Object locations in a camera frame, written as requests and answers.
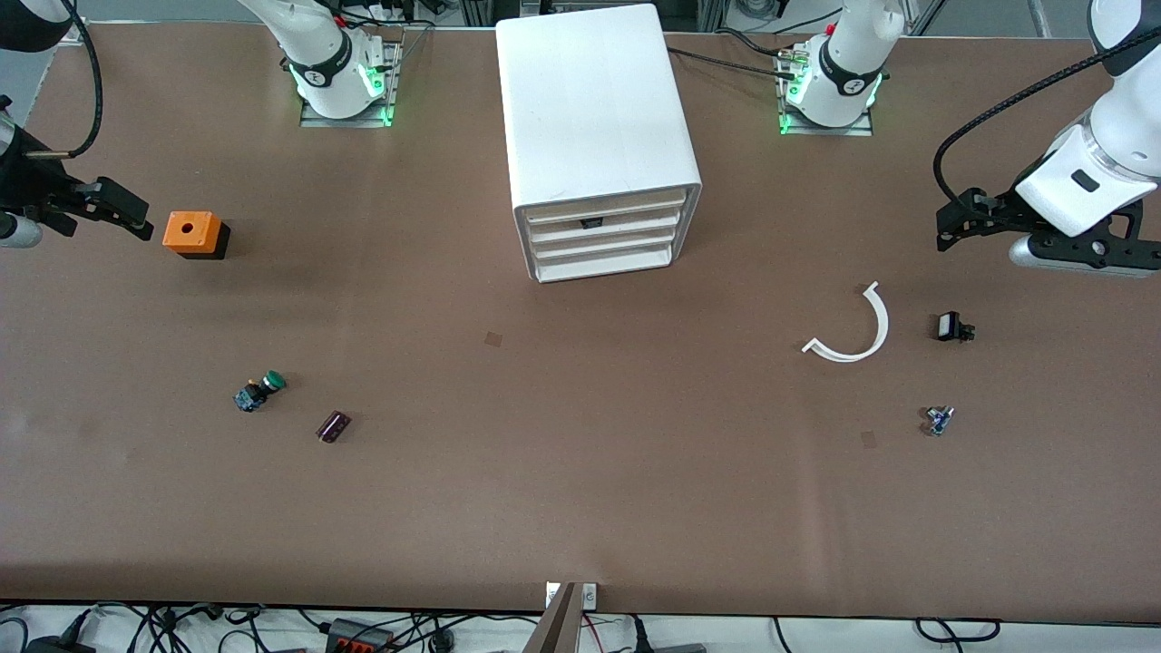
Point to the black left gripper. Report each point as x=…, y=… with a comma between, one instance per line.
x=1000, y=209

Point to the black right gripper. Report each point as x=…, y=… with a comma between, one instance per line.
x=29, y=184

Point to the orange box with black base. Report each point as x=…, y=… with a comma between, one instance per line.
x=204, y=238

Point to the white curved plastic strip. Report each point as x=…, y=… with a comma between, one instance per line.
x=882, y=328

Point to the small blue electronic component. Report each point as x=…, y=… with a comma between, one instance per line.
x=939, y=421

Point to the dark purple cylindrical capacitor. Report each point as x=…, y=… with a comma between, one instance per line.
x=333, y=427

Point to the black power adapter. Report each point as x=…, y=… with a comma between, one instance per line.
x=54, y=646

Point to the black power strip orange switches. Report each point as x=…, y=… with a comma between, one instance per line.
x=349, y=639

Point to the grey brown slanted bar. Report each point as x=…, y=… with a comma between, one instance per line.
x=555, y=630

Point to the small black switch component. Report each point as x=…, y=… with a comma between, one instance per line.
x=950, y=326

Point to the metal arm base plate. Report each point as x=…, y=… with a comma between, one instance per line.
x=345, y=122
x=830, y=131

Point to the green push button switch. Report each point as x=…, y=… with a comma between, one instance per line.
x=258, y=392

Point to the white mounting bracket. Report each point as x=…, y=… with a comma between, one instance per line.
x=590, y=596

